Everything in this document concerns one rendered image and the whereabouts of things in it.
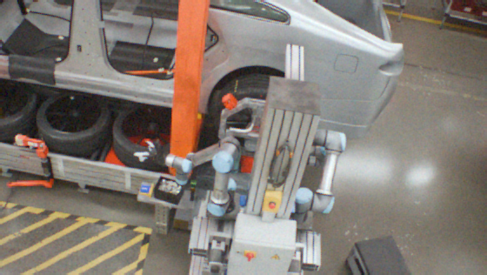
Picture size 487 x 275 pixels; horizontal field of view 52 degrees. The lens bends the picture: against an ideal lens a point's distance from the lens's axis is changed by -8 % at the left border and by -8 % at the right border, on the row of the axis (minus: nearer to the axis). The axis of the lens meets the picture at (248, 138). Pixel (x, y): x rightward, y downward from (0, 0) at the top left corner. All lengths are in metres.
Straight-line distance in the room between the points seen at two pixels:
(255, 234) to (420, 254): 2.21
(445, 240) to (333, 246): 1.11
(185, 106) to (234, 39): 0.62
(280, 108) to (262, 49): 1.44
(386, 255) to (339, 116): 1.16
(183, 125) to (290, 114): 1.38
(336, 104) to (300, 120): 1.65
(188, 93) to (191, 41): 0.42
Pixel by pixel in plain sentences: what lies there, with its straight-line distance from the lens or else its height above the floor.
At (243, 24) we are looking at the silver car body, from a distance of 3.82.
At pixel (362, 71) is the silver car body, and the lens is 3.99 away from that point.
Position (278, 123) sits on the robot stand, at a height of 1.94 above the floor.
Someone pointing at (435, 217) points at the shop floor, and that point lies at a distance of 5.21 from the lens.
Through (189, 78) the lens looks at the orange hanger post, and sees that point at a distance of 3.48.
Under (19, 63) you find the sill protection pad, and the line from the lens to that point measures 4.65.
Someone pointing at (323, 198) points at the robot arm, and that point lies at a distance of 3.49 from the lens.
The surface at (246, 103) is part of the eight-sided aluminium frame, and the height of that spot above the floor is 1.12.
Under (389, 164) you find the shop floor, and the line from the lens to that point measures 5.48.
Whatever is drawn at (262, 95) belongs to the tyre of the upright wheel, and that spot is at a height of 1.15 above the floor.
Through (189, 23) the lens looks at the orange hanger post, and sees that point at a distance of 3.24.
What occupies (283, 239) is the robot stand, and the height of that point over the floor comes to 1.23.
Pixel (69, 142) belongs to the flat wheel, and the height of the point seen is 0.47.
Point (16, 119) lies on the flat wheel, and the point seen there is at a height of 0.50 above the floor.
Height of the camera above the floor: 3.62
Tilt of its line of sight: 43 degrees down
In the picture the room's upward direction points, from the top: 11 degrees clockwise
